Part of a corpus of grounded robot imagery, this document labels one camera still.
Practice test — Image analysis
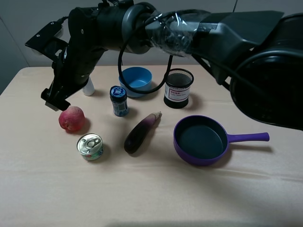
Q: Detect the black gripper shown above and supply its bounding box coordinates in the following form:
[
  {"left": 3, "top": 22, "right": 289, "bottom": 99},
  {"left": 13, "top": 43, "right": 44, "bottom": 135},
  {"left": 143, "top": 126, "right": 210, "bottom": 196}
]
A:
[{"left": 41, "top": 7, "right": 105, "bottom": 111}]

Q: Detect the red peach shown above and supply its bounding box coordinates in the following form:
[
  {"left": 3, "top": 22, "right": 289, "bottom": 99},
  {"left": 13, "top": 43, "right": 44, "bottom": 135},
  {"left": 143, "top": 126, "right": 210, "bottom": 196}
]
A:
[{"left": 58, "top": 106, "right": 85, "bottom": 132}]

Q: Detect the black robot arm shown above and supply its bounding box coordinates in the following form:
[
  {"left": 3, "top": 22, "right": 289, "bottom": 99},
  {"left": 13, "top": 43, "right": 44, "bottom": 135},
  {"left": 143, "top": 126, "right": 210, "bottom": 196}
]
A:
[{"left": 36, "top": 0, "right": 303, "bottom": 130}]

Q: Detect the white bottle with black brush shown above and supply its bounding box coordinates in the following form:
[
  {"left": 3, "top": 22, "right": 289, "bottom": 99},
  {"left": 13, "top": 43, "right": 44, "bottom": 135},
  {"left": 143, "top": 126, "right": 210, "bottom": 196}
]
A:
[{"left": 82, "top": 77, "right": 95, "bottom": 96}]

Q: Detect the silver pull-tab tin can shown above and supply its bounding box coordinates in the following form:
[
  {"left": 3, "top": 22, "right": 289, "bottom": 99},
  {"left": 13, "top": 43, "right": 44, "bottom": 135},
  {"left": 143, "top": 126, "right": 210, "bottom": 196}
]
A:
[{"left": 77, "top": 133, "right": 104, "bottom": 161}]

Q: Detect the blue lidded small jar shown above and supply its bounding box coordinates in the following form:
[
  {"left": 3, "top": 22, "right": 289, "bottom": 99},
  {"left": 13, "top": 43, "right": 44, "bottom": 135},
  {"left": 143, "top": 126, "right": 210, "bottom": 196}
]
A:
[{"left": 109, "top": 86, "right": 129, "bottom": 117}]

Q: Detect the blue plastic bowl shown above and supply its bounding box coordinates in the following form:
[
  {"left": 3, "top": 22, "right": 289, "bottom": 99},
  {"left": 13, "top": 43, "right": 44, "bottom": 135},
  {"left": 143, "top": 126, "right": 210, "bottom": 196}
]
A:
[{"left": 122, "top": 67, "right": 152, "bottom": 91}]

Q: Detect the purple eggplant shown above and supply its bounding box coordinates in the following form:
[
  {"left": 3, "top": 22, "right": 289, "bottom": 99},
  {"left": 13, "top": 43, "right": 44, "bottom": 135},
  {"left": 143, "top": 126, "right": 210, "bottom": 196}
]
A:
[{"left": 124, "top": 112, "right": 162, "bottom": 154}]

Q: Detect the black mesh pen holder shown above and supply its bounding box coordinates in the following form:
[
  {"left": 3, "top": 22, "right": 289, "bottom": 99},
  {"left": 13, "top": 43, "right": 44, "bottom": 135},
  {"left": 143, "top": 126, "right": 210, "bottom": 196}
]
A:
[{"left": 164, "top": 68, "right": 194, "bottom": 109}]

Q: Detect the cream tablecloth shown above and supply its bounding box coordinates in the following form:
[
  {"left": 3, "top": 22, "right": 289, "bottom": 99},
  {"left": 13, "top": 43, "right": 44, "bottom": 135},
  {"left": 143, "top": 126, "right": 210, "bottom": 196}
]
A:
[{"left": 0, "top": 65, "right": 303, "bottom": 227}]

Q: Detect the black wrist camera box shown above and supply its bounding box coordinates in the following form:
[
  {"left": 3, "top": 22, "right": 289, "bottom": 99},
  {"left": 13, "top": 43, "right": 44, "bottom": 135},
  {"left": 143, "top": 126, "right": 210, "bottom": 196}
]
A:
[{"left": 25, "top": 17, "right": 68, "bottom": 62}]

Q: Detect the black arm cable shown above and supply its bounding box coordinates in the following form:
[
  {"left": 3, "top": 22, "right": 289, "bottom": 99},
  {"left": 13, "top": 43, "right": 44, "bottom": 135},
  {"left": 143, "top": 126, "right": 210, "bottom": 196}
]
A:
[{"left": 117, "top": 9, "right": 209, "bottom": 95}]

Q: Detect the purple pan with handle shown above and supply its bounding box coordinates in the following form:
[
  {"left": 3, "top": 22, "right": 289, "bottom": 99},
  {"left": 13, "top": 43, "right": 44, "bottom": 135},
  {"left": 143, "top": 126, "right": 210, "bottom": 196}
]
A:
[{"left": 173, "top": 115, "right": 270, "bottom": 166}]

